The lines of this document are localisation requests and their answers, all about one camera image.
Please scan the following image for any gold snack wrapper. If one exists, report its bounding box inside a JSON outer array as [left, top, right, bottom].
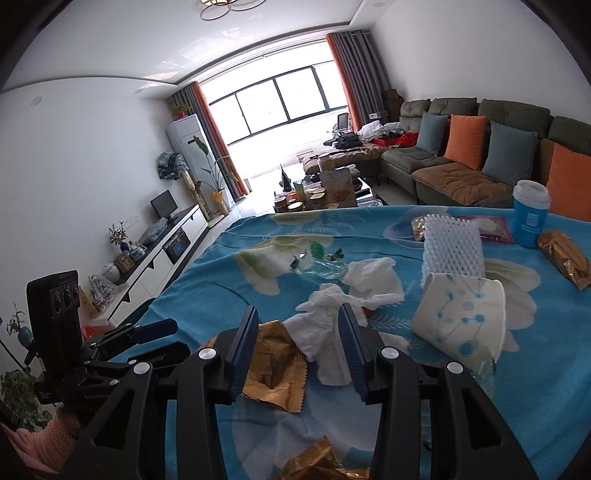
[[191, 320, 308, 413]]

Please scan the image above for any pink sleeve forearm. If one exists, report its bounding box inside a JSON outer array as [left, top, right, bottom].
[[1, 404, 81, 479]]

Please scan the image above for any black plant stand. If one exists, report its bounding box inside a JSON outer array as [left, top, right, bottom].
[[0, 301, 54, 432]]

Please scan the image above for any white tv cabinet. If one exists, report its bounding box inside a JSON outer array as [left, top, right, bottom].
[[85, 206, 208, 328]]

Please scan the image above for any white crumpled tissue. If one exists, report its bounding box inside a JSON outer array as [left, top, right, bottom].
[[283, 280, 405, 387]]

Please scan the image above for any crumpled gold wrapper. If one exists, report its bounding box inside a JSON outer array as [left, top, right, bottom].
[[273, 436, 370, 480]]

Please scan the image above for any blue floral tablecloth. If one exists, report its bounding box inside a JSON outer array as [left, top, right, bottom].
[[110, 204, 591, 480]]

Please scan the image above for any black monitor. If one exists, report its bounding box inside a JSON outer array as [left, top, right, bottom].
[[150, 190, 178, 222]]

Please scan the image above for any tall green potted plant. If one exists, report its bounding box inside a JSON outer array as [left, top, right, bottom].
[[187, 135, 235, 216]]

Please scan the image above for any small white foam net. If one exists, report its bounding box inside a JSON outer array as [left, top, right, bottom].
[[422, 214, 485, 286]]

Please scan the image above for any gold packaged snack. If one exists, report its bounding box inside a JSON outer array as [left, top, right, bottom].
[[537, 230, 590, 292]]

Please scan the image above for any red cookie packet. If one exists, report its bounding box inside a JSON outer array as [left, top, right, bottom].
[[460, 215, 514, 244]]

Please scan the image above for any cluttered coffee table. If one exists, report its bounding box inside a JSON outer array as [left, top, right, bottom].
[[273, 164, 384, 213]]

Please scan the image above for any white floor air conditioner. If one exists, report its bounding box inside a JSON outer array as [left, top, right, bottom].
[[165, 114, 225, 218]]

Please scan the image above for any blue cup white lid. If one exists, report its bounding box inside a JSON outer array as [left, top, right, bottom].
[[511, 180, 551, 248]]

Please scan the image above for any orange cushion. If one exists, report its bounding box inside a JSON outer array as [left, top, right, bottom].
[[546, 143, 591, 222], [444, 115, 487, 170]]

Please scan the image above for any grey blue cushion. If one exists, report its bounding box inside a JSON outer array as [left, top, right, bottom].
[[416, 112, 448, 156], [482, 122, 539, 186]]

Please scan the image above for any green brown sofa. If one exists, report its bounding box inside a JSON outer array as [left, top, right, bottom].
[[301, 96, 591, 216]]

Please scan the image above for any orange grey curtain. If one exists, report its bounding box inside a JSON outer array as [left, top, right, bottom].
[[327, 30, 391, 130]]

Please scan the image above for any ring ceiling lamp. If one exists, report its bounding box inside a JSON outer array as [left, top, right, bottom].
[[199, 0, 266, 22]]

